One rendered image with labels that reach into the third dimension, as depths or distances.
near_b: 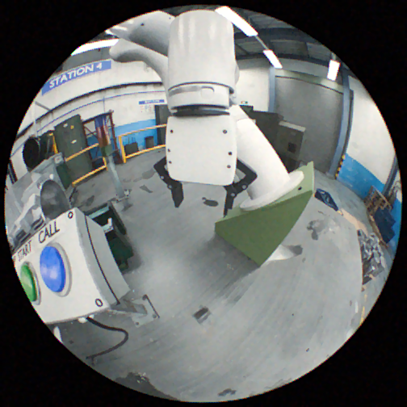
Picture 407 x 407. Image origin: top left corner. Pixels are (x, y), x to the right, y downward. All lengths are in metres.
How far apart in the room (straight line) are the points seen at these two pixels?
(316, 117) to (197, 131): 6.33
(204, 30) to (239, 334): 0.49
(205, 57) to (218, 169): 0.14
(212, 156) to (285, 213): 0.15
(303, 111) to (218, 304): 6.44
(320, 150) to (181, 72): 6.28
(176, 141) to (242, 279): 0.33
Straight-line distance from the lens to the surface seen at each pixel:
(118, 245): 0.35
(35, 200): 0.33
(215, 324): 0.32
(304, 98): 6.58
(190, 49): 0.16
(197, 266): 0.34
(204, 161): 0.16
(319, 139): 6.33
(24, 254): 0.15
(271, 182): 0.27
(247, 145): 0.27
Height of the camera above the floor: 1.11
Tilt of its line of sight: 39 degrees down
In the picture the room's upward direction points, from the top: straight up
